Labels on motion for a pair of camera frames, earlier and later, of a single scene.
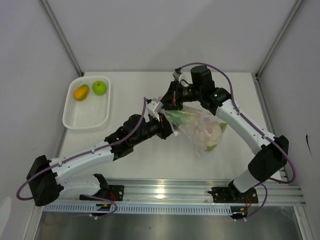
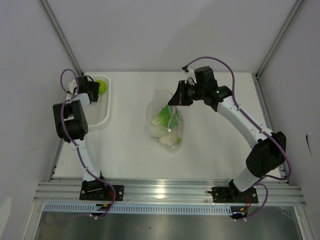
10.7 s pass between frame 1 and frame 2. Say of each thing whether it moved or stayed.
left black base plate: stayed
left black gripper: moved
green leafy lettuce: moved
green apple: stayed
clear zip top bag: moved
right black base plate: stayed
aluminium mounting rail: stayed
